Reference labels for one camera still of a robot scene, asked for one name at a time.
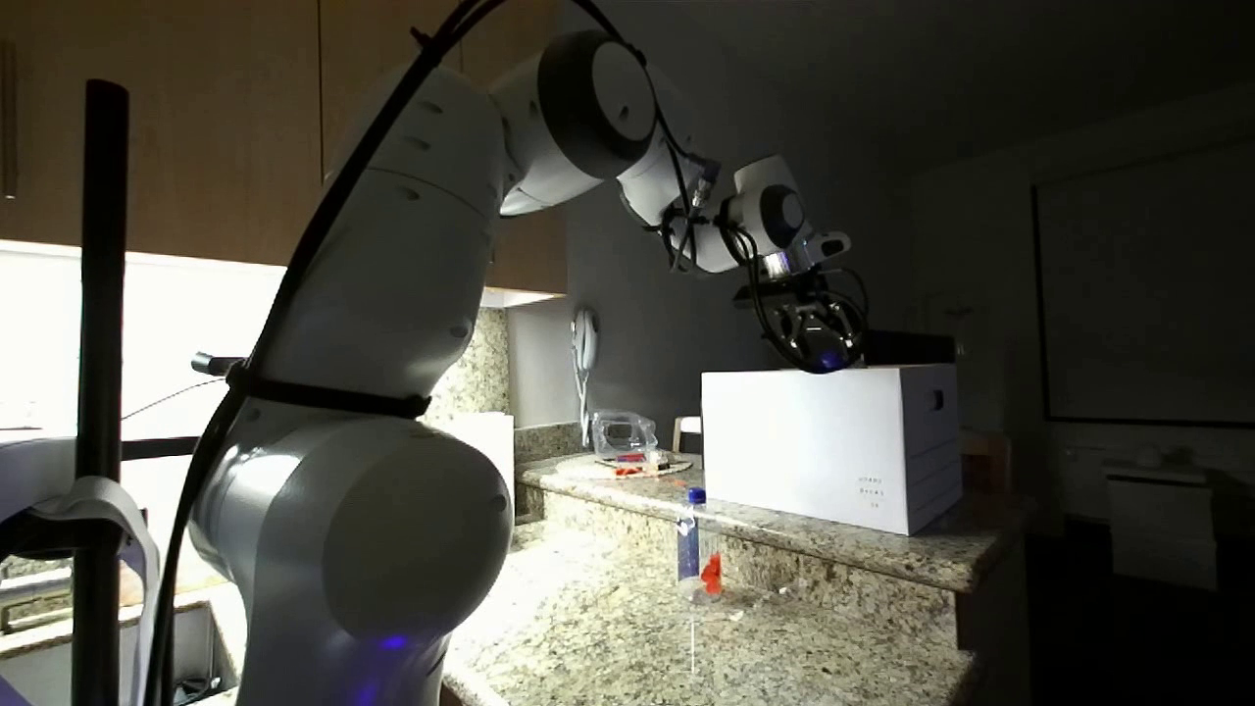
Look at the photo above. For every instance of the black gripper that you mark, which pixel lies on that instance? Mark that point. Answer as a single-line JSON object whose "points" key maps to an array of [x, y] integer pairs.
{"points": [[808, 298]]}

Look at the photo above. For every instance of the blue cap water bottle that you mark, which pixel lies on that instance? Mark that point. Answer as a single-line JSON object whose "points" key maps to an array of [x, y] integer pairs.
{"points": [[686, 537]]}

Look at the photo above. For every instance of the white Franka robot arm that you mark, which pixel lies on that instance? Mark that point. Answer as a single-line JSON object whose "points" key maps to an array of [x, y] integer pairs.
{"points": [[395, 261]]}

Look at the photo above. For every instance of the white storage box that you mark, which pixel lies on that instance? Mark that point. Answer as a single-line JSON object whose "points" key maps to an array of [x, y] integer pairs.
{"points": [[824, 443]]}

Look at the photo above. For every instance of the dark flat appliance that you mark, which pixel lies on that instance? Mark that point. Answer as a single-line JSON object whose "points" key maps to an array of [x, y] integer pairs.
{"points": [[909, 346]]}

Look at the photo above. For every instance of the small glass cup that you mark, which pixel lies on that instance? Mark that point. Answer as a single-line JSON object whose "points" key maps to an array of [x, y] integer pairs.
{"points": [[686, 435]]}

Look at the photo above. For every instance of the clear plastic container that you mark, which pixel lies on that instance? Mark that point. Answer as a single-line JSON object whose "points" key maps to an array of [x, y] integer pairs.
{"points": [[625, 435]]}

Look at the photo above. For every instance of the white hanging utensil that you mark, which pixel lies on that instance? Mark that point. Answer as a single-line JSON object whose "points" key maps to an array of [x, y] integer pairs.
{"points": [[581, 346]]}

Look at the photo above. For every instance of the black vertical pole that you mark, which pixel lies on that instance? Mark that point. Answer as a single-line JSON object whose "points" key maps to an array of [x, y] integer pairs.
{"points": [[105, 326]]}

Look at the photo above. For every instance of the white pole clamp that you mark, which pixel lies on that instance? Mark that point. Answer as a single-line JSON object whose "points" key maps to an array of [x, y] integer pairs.
{"points": [[93, 503]]}

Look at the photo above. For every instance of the wall whiteboard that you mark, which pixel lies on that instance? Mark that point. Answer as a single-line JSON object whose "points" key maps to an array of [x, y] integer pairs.
{"points": [[1151, 279]]}

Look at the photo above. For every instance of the white wall bin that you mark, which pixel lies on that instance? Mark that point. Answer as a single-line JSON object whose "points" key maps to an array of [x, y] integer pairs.
{"points": [[1162, 530]]}

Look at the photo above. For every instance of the wooden wall cabinet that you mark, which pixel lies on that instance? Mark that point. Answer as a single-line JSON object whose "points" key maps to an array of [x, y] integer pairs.
{"points": [[196, 120]]}

